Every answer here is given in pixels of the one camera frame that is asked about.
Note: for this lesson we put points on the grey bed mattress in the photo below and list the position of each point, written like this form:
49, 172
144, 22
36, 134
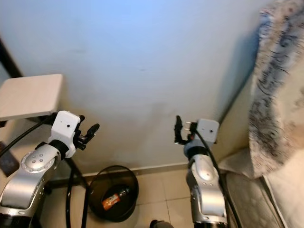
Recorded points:
251, 204

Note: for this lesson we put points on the light wooden shelf board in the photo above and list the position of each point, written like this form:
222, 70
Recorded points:
28, 95

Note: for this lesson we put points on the dark robot foot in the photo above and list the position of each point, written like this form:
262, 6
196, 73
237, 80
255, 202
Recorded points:
161, 224

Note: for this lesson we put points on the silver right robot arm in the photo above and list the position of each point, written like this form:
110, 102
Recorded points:
206, 190

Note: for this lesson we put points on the grey patterned fabric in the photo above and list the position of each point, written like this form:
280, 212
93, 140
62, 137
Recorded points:
275, 71

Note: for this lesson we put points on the black metal rack frame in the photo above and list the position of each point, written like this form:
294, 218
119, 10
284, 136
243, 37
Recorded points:
10, 61

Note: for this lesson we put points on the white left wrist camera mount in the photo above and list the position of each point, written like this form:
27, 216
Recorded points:
66, 128

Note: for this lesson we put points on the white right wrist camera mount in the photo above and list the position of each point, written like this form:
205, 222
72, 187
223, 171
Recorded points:
208, 130

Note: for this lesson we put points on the orange plastic bottle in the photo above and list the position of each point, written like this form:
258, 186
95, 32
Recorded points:
110, 201

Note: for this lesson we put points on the dark book with orange print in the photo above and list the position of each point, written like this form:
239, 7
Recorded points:
9, 166

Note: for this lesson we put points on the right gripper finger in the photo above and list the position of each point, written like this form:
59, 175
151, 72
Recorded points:
179, 130

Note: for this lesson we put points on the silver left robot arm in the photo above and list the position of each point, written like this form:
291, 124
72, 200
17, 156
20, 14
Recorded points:
28, 180

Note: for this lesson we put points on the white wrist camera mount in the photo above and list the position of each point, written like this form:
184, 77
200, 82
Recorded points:
208, 130
66, 128

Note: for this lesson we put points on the black round trash bin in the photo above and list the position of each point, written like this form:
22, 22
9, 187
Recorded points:
126, 208

